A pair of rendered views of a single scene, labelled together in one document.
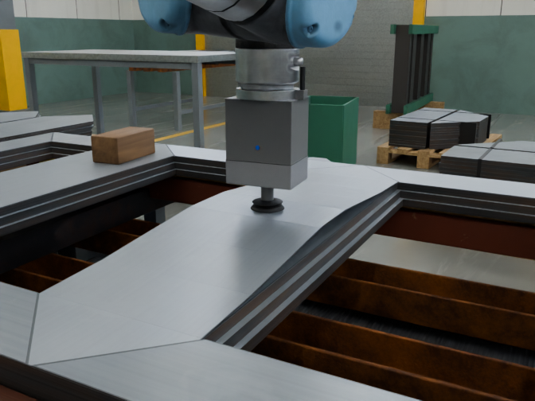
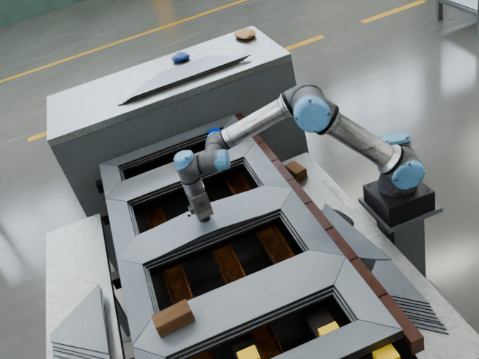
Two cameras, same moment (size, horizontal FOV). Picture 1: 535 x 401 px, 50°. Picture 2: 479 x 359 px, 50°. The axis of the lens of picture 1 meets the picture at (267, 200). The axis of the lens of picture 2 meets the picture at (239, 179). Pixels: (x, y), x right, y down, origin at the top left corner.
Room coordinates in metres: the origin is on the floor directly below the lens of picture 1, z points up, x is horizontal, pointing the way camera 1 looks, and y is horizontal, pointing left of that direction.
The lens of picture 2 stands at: (1.52, 1.36, 2.08)
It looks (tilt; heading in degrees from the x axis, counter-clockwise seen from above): 34 degrees down; 233
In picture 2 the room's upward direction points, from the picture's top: 16 degrees counter-clockwise
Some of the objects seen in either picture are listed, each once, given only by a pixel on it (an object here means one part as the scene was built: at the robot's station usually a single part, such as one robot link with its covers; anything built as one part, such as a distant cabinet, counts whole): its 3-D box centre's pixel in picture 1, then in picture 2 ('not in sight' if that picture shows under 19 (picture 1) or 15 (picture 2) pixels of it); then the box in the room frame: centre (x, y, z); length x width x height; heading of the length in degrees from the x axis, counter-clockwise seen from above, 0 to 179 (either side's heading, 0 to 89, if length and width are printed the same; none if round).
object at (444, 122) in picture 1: (443, 135); not in sight; (5.18, -1.59, 0.18); 1.20 x 0.80 x 0.37; 149
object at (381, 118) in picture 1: (413, 74); not in sight; (7.23, -1.79, 0.58); 1.60 x 0.60 x 1.17; 155
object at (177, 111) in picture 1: (189, 87); not in sight; (7.36, 0.98, 0.43); 1.66 x 0.84 x 0.85; 152
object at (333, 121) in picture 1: (322, 136); not in sight; (4.55, -0.43, 0.29); 0.61 x 0.46 x 0.57; 161
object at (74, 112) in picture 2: not in sight; (162, 79); (0.09, -0.94, 1.03); 1.30 x 0.60 x 0.04; 152
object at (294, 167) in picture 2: not in sight; (295, 171); (0.12, -0.04, 0.70); 0.10 x 0.06 x 0.05; 74
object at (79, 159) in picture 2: not in sight; (201, 179); (0.22, -0.69, 0.51); 1.30 x 0.04 x 1.01; 152
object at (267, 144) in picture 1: (272, 133); (195, 201); (0.71, -0.01, 0.96); 0.10 x 0.09 x 0.16; 158
